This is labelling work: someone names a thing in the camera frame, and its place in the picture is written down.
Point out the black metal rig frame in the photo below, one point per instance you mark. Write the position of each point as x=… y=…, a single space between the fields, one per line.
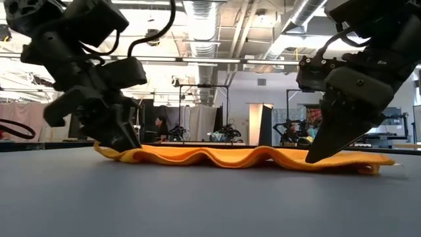
x=189 y=86

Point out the black upright panel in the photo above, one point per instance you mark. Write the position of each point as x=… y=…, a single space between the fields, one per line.
x=265 y=128

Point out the pink curtain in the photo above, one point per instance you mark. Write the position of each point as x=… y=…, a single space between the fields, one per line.
x=23 y=112

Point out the small dark monitor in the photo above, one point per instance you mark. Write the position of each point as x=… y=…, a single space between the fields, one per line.
x=393 y=113

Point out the long strip ceiling light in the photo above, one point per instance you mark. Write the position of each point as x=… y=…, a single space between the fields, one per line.
x=210 y=60

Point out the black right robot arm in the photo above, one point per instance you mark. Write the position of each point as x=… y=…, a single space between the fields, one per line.
x=378 y=16

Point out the person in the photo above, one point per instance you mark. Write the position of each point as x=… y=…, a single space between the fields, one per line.
x=162 y=126

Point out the orange microfibre towel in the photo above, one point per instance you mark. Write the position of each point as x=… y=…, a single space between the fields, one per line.
x=230 y=158

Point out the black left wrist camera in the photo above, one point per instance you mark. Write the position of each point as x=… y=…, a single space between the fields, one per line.
x=125 y=72

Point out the black ceiling dome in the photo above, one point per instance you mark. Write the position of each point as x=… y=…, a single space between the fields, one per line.
x=152 y=37

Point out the grey wall vent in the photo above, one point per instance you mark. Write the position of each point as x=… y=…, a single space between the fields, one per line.
x=261 y=82

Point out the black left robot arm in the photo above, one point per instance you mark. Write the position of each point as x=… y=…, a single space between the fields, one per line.
x=95 y=19

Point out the grey curtain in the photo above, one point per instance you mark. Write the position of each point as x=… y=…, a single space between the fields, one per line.
x=176 y=115

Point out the small black ceiling camera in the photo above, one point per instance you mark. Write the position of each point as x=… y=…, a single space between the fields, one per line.
x=175 y=82

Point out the lit beige pillar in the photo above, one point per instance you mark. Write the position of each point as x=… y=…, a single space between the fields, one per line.
x=254 y=125

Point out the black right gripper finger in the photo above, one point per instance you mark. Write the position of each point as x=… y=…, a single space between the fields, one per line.
x=345 y=125

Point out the silver smooth ceiling duct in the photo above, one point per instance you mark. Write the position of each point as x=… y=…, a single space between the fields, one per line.
x=306 y=13

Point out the white curtain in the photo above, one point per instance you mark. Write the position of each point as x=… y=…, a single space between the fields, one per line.
x=202 y=121

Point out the narrow black panel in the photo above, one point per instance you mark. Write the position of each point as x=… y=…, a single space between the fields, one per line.
x=74 y=130

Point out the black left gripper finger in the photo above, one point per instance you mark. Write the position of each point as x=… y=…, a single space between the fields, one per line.
x=112 y=131

